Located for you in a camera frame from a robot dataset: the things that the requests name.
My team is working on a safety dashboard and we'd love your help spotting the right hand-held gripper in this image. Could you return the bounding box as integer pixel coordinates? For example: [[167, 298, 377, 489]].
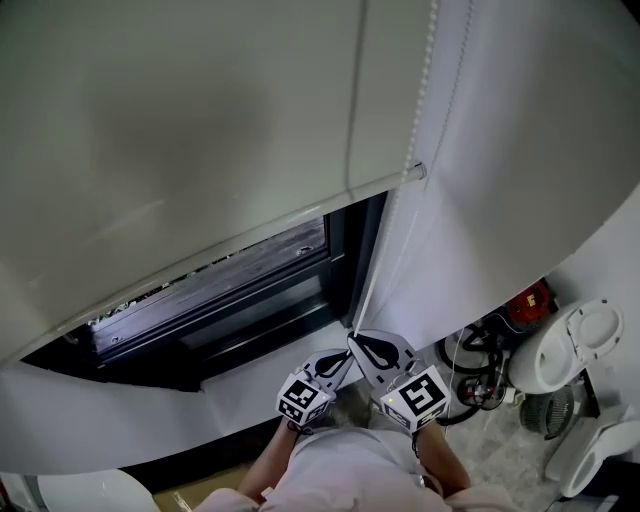
[[346, 328, 452, 431]]

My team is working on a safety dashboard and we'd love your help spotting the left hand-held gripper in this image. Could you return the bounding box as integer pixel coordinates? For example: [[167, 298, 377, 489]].
[[276, 348, 357, 426]]

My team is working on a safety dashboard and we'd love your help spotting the white bead pull chain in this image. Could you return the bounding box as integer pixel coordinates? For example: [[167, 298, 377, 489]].
[[349, 0, 476, 336]]

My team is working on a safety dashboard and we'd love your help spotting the white roller blind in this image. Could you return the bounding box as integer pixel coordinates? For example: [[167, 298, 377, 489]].
[[0, 0, 429, 369]]

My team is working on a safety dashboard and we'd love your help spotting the person's left forearm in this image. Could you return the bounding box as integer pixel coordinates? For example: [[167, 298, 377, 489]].
[[239, 419, 301, 501]]

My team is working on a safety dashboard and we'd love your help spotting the person's right forearm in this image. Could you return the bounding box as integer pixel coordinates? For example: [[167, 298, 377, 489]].
[[412, 424, 471, 496]]

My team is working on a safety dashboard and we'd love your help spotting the person's white shirt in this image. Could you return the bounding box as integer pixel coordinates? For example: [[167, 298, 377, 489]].
[[194, 427, 521, 512]]

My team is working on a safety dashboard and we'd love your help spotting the white toilet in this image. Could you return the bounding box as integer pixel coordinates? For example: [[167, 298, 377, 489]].
[[507, 298, 626, 394], [544, 404, 640, 499], [0, 467, 156, 512]]

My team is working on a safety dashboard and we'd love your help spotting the red machine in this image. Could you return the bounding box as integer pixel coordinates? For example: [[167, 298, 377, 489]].
[[504, 280, 554, 329]]

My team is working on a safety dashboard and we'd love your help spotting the gray round fan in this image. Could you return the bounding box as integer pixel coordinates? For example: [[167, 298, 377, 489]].
[[519, 384, 576, 441]]

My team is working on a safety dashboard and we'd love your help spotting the cardboard box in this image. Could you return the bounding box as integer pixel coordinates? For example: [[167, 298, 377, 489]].
[[152, 467, 251, 512]]

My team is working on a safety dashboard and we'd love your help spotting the thin white cable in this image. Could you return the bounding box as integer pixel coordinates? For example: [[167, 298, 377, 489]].
[[447, 327, 466, 421]]

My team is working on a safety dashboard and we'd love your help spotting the black hose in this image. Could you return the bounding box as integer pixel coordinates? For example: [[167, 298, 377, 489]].
[[437, 322, 506, 426]]

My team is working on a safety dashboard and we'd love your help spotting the black window frame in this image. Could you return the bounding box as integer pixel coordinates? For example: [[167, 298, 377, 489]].
[[19, 192, 390, 394]]

